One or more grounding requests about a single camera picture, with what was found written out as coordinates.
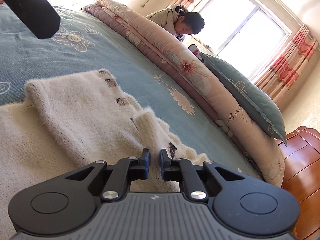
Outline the cream knit sweater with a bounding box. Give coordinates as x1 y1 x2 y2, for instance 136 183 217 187
1 69 208 239

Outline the blue floral bed sheet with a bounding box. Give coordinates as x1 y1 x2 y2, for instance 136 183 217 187
1 5 261 178

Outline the pink floral quilt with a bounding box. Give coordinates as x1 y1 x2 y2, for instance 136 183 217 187
82 0 285 187

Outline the grey-green pillow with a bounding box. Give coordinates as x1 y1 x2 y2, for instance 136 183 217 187
200 53 287 144

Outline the white red cylindrical can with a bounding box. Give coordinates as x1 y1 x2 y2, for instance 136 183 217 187
188 44 204 63

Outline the orange wooden headboard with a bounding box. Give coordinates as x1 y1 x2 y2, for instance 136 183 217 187
277 126 320 239

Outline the person in beige jacket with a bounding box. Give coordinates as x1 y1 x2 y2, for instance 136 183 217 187
146 4 205 42

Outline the window with white frame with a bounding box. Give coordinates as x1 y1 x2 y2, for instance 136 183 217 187
194 0 293 81

